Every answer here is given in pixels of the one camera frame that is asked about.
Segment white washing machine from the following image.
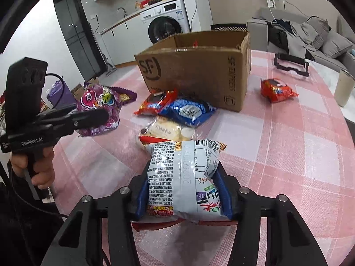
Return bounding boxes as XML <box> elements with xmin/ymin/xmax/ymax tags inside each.
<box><xmin>140</xmin><ymin>0</ymin><xmax>192</xmax><ymax>45</ymax></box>

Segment purple snack packet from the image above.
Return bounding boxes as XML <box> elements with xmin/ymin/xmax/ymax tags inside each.
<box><xmin>76</xmin><ymin>84</ymin><xmax>138</xmax><ymax>137</ymax></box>

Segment printed floor cardboard box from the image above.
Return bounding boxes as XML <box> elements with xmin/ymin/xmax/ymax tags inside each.
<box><xmin>71</xmin><ymin>76</ymin><xmax>100</xmax><ymax>100</ymax></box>

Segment black garment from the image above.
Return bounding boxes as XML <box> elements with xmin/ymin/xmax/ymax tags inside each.
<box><xmin>268</xmin><ymin>23</ymin><xmax>292</xmax><ymax>53</ymax></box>

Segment square grey cushion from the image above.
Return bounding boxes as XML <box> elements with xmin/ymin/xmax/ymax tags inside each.
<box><xmin>322</xmin><ymin>30</ymin><xmax>353</xmax><ymax>59</ymax></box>

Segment red striped noodle packet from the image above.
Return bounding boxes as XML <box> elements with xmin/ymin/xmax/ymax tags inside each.
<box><xmin>139</xmin><ymin>135</ymin><xmax>178</xmax><ymax>146</ymax></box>

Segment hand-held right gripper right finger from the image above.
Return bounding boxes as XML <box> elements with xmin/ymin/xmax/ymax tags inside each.
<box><xmin>212</xmin><ymin>162</ymin><xmax>329</xmax><ymax>266</ymax></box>

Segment beige tumbler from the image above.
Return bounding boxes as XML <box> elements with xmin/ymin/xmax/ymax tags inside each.
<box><xmin>333</xmin><ymin>69</ymin><xmax>354</xmax><ymax>107</ymax></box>

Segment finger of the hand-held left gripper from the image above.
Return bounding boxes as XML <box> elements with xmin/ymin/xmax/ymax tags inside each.
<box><xmin>53</xmin><ymin>109</ymin><xmax>109</xmax><ymax>138</ymax></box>
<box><xmin>37</xmin><ymin>106</ymin><xmax>80</xmax><ymax>124</ymax></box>

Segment large white noodle packet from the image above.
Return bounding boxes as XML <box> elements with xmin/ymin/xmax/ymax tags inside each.
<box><xmin>131</xmin><ymin>139</ymin><xmax>239</xmax><ymax>232</ymax></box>

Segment white marble side table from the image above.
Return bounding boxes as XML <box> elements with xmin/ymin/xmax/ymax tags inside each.
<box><xmin>305</xmin><ymin>59</ymin><xmax>355</xmax><ymax>125</ymax></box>

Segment dark door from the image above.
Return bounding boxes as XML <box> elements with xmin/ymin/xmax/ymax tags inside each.
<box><xmin>53</xmin><ymin>0</ymin><xmax>102</xmax><ymax>82</ymax></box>

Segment white lower kitchen cabinets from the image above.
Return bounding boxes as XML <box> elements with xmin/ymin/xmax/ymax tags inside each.
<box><xmin>100</xmin><ymin>11</ymin><xmax>150</xmax><ymax>67</ymax></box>

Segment black plastic frame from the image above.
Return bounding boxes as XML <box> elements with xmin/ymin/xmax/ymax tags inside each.
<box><xmin>274</xmin><ymin>53</ymin><xmax>310</xmax><ymax>76</ymax></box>

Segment tall grey cushion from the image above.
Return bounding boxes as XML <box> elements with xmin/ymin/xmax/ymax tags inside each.
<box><xmin>306</xmin><ymin>16</ymin><xmax>332</xmax><ymax>50</ymax></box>

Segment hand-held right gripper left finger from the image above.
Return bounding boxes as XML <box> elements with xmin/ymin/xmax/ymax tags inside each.
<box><xmin>48</xmin><ymin>169</ymin><xmax>152</xmax><ymax>266</ymax></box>

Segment purple bag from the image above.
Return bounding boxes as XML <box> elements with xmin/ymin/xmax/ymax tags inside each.
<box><xmin>46</xmin><ymin>80</ymin><xmax>77</xmax><ymax>110</ymax></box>

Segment blue snack packet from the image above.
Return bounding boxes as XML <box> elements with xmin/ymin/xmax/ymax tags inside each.
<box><xmin>158</xmin><ymin>97</ymin><xmax>217</xmax><ymax>128</ymax></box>

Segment red orange snack packet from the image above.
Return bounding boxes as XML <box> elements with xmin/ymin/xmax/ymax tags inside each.
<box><xmin>261</xmin><ymin>78</ymin><xmax>298</xmax><ymax>104</ymax></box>

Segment grey sofa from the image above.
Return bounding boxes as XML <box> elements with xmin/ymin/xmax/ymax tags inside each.
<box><xmin>246</xmin><ymin>7</ymin><xmax>355</xmax><ymax>72</ymax></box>

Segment person's left hand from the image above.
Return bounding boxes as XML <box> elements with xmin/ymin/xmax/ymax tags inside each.
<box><xmin>10</xmin><ymin>146</ymin><xmax>56</xmax><ymax>190</ymax></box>

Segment person's left forearm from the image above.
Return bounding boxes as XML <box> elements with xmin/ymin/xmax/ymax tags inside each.
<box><xmin>0</xmin><ymin>162</ymin><xmax>67</xmax><ymax>266</ymax></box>

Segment pink plaid tablecloth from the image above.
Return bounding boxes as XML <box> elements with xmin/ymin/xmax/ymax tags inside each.
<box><xmin>51</xmin><ymin>48</ymin><xmax>355</xmax><ymax>266</ymax></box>

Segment grey stick mop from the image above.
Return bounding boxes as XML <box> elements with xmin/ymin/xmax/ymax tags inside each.
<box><xmin>101</xmin><ymin>54</ymin><xmax>117</xmax><ymax>74</ymax></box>

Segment pale yellow bread packet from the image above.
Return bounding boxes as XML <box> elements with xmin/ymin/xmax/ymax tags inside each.
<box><xmin>139</xmin><ymin>116</ymin><xmax>195</xmax><ymax>142</ymax></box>

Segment grey coat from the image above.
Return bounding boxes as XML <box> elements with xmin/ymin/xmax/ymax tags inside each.
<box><xmin>270</xmin><ymin>22</ymin><xmax>317</xmax><ymax>61</ymax></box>

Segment brown cardboard box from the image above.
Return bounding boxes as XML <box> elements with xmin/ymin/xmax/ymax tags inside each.
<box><xmin>134</xmin><ymin>30</ymin><xmax>251</xmax><ymax>113</ymax></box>

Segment black patterned stool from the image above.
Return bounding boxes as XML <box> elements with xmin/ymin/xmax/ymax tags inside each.
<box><xmin>211</xmin><ymin>24</ymin><xmax>247</xmax><ymax>33</ymax></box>

